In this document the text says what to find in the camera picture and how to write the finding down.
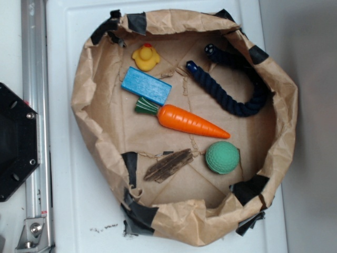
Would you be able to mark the blue wooden block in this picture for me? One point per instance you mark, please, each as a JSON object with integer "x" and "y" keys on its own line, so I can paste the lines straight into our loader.
{"x": 144, "y": 85}

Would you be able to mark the orange plastic carrot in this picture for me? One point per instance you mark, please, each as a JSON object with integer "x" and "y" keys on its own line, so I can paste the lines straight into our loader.
{"x": 175, "y": 118}

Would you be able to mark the brown paper bag bin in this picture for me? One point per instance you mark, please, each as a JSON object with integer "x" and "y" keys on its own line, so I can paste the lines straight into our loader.
{"x": 195, "y": 205}

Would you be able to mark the brown wood bark piece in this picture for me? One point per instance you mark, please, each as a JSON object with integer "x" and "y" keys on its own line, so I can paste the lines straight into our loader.
{"x": 168, "y": 166}

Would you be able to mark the green dimpled ball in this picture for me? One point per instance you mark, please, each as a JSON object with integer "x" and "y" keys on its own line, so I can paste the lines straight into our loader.
{"x": 222, "y": 157}

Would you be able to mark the yellow rubber duck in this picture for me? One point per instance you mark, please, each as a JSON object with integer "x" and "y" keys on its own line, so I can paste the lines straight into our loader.
{"x": 146, "y": 57}

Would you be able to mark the white plastic tray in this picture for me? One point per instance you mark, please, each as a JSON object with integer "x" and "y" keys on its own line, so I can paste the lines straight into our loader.
{"x": 87, "y": 217}

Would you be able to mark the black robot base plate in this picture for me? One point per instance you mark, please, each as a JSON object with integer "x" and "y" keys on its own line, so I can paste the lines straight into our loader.
{"x": 19, "y": 143}

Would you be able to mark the aluminium extrusion rail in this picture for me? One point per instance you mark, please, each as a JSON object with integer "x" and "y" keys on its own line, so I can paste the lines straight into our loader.
{"x": 38, "y": 230}

